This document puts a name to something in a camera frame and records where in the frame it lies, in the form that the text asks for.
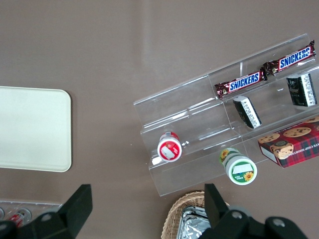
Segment light wicker oval basket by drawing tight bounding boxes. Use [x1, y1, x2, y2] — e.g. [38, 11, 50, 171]
[161, 190, 230, 239]

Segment beige plastic tray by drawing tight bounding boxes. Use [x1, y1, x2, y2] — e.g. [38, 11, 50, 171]
[0, 86, 72, 173]

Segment clear acrylic step display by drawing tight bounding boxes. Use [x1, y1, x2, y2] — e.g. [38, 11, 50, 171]
[133, 33, 319, 198]

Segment clear acrylic bottle rack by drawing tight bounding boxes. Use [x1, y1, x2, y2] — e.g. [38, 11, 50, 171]
[0, 198, 63, 224]

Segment green lid yogurt cup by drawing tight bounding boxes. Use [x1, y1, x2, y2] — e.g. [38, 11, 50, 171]
[219, 147, 258, 186]

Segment red tartan cookie box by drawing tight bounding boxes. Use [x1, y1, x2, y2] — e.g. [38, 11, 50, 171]
[257, 116, 319, 169]

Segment brown Snickers bar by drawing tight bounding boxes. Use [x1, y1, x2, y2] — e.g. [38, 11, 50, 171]
[262, 39, 316, 77]
[214, 70, 269, 101]

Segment aluminium foil tray stack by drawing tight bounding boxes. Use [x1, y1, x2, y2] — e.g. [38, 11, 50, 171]
[177, 205, 213, 239]

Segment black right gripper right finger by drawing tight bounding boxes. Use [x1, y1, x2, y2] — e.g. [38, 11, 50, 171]
[204, 183, 252, 230]

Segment red lid yogurt cup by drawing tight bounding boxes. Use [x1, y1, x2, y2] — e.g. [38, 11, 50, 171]
[157, 131, 182, 163]

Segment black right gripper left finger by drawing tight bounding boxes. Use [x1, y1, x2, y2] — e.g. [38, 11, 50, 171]
[31, 184, 94, 239]

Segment red cola bottle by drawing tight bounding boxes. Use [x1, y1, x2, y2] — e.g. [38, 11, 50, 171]
[8, 208, 32, 228]

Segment small black white box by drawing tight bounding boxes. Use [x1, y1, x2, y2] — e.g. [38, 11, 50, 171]
[286, 73, 318, 108]
[232, 96, 263, 129]

